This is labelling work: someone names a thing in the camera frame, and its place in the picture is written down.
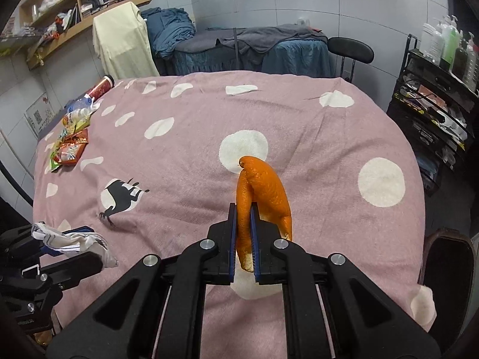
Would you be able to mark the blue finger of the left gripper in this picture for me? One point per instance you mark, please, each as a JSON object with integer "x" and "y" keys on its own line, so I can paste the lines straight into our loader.
{"x": 69, "y": 243}

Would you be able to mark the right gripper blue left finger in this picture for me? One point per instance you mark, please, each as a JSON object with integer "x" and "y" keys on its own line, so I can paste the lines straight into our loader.
{"x": 232, "y": 222}

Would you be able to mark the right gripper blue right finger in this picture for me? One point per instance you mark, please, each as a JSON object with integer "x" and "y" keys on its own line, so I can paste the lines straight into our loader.
{"x": 254, "y": 216}

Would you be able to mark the white paper wrapper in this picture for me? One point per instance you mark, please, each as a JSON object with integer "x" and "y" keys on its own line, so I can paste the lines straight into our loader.
{"x": 96, "y": 243}

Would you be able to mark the orange peel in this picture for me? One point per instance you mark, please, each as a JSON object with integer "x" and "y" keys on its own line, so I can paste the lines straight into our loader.
{"x": 258, "y": 183}

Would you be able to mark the black trash bin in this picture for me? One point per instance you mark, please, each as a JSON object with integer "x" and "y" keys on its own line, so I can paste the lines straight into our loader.
{"x": 448, "y": 270}

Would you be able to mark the pink polka dot bedsheet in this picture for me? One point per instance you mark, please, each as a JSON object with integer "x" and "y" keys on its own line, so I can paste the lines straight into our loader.
{"x": 156, "y": 181}

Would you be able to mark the red snack packet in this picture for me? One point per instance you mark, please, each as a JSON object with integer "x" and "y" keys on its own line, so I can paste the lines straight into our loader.
{"x": 71, "y": 149}

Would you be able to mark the green yellow snack packet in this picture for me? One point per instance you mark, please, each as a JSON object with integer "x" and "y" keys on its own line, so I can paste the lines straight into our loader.
{"x": 72, "y": 123}

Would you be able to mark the blue white snack packet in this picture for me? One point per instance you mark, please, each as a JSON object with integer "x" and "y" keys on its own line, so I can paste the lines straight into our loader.
{"x": 85, "y": 105}

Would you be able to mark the massage bed grey cover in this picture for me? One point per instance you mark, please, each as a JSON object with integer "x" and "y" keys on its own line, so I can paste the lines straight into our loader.
{"x": 285, "y": 49}

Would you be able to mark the red cylindrical snack can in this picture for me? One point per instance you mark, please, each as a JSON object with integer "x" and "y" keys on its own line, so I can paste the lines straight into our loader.
{"x": 101, "y": 88}

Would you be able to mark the blue blanket pile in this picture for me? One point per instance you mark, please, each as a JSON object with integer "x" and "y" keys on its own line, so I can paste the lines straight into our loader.
{"x": 166, "y": 29}

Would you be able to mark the cream cloth draped chair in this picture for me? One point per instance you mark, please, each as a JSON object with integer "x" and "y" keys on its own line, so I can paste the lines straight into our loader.
{"x": 120, "y": 40}

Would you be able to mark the black mesh trolley cart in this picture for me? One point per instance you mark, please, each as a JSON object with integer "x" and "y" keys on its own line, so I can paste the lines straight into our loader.
{"x": 438, "y": 115}

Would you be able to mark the white pump bottle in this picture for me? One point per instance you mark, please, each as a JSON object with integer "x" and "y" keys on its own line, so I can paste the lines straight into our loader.
{"x": 431, "y": 44}

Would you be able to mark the dark brown bottle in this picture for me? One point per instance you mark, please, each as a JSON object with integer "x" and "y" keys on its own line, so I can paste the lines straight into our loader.
{"x": 460, "y": 59}

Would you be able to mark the green pump bottle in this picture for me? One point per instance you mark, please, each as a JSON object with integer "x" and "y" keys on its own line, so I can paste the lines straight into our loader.
{"x": 452, "y": 37}

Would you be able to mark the clear spray bottle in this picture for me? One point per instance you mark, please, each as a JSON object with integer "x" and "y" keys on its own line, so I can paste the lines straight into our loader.
{"x": 470, "y": 77}

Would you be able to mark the wooden wall shelf unit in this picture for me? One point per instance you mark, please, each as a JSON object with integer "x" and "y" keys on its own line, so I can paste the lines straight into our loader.
{"x": 78, "y": 16}

